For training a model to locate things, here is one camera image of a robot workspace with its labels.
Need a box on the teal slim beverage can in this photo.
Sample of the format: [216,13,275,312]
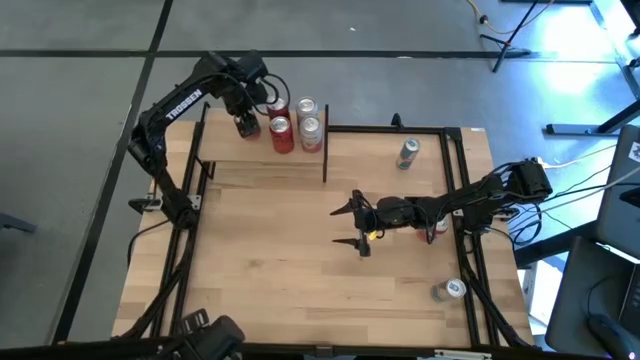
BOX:
[396,137,422,171]

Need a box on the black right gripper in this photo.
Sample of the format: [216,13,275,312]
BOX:
[329,189,416,257]

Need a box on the orange beverage can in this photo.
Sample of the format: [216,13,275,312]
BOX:
[417,217,450,244]

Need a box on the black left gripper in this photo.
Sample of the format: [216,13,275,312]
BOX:
[222,82,262,140]

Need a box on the black cable bundle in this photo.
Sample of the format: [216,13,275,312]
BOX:
[504,199,546,247]

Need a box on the grey laptop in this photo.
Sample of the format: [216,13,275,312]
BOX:
[595,124,640,261]

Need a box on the yellow floor cable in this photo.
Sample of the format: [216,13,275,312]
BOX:
[465,0,556,36]

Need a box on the dark furniture foot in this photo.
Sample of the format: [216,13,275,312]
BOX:
[0,211,39,234]

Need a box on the silver and blue beverage can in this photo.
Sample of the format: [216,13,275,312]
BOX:
[430,276,468,303]

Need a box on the black desk foot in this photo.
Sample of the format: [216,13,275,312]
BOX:
[544,99,640,137]

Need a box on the black horizontal beam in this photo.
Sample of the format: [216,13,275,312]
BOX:
[0,339,616,360]

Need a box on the silver metal bracket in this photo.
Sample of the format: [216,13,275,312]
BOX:
[433,348,494,360]

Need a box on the grey cable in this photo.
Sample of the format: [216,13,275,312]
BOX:
[542,164,640,206]

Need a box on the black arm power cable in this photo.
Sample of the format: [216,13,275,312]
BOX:
[126,218,174,269]

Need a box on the black upright divider post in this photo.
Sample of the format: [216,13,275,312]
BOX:
[322,103,330,184]

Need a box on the white and red beverage can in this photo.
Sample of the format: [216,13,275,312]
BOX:
[299,115,324,154]

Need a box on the grey side desk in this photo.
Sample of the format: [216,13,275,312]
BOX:
[544,235,640,360]

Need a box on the black slanted table leg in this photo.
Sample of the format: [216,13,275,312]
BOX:
[513,219,599,269]

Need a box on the black tripod stand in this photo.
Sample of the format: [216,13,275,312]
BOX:
[478,0,557,74]

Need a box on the black computer mouse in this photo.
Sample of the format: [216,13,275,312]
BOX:
[585,312,637,360]

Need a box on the black handheld device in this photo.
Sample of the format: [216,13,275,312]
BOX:
[178,308,211,335]

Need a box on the white cable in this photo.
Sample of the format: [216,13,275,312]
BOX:
[549,143,619,170]

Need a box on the black aluminium table frame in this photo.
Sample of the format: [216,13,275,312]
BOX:
[119,102,534,351]

